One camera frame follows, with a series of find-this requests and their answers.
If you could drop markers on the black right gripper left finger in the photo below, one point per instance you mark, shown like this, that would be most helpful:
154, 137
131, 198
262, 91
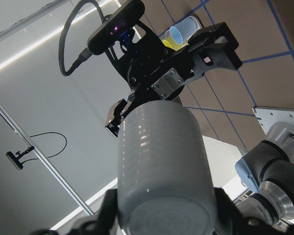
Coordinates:
103, 222

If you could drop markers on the frosted white cup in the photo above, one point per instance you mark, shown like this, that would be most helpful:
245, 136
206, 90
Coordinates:
164, 181

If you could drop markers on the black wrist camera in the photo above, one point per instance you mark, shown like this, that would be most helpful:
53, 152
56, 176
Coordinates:
117, 24

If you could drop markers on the yellow cup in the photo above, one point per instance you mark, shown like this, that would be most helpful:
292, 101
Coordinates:
170, 42

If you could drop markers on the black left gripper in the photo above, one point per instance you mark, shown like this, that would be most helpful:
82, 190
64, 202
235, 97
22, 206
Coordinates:
143, 63

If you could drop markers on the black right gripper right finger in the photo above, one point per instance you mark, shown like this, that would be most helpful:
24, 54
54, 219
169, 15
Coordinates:
231, 222

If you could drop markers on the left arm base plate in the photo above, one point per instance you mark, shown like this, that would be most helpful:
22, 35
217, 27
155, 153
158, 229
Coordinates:
268, 116

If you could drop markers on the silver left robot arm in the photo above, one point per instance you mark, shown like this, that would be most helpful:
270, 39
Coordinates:
267, 169

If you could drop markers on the blue cup at tray end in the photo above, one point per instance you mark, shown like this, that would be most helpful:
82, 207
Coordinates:
183, 30

